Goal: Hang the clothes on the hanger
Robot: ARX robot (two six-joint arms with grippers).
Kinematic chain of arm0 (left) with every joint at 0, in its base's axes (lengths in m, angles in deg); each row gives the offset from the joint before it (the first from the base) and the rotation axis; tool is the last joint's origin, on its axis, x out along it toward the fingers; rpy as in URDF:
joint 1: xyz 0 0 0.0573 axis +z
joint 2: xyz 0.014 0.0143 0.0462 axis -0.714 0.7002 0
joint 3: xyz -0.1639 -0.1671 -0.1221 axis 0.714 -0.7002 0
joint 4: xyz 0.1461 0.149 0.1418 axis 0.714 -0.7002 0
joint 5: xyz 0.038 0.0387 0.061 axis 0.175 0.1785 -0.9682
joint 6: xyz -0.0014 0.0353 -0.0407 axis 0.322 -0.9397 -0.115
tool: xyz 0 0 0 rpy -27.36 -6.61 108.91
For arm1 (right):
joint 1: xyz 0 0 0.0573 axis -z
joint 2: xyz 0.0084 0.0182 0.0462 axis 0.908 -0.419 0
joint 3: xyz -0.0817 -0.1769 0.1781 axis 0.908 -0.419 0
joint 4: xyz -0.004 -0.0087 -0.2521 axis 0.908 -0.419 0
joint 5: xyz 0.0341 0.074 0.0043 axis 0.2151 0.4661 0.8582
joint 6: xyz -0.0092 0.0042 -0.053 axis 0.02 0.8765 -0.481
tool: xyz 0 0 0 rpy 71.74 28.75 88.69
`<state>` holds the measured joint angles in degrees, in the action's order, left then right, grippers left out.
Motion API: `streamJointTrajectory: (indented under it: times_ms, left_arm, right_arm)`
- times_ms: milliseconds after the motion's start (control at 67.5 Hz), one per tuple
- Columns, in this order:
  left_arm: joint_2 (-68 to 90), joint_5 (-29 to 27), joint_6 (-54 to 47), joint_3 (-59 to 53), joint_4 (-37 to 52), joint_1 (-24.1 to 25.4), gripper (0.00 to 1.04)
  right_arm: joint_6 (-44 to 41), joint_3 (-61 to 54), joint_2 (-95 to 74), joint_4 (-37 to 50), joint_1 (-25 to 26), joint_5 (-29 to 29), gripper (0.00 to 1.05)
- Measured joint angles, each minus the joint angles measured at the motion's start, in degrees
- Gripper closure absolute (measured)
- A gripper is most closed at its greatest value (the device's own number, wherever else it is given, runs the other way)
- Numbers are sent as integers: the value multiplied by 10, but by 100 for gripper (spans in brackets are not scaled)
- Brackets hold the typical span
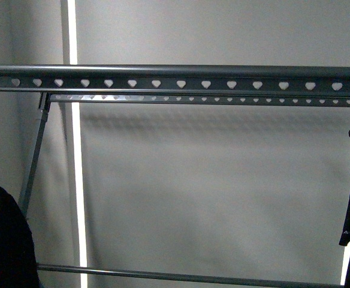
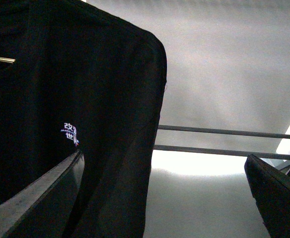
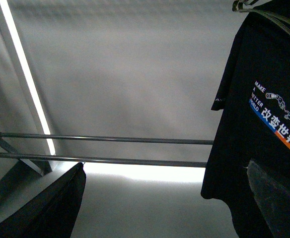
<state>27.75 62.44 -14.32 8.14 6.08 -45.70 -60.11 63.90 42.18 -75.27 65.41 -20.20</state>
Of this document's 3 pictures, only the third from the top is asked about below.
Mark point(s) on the grey rack rail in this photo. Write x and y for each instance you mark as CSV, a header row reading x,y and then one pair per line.
x,y
109,138
104,160

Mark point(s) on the green clothes hanger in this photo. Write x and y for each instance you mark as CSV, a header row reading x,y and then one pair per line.
x,y
277,19

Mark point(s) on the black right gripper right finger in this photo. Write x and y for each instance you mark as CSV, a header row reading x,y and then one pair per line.
x,y
272,195

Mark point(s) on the lower grey rack rail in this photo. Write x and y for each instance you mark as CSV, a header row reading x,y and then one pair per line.
x,y
104,160

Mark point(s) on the ceiling light strip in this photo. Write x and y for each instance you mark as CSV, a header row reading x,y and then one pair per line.
x,y
24,65

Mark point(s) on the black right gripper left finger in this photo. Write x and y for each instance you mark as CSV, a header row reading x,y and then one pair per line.
x,y
52,213

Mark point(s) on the upper grey rack rail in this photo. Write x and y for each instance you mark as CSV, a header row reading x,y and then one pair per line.
x,y
109,138

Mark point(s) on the grey rack upright frame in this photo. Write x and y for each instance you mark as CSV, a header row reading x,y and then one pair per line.
x,y
41,168

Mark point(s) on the black printed t-shirt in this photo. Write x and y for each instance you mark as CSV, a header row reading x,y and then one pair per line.
x,y
254,97

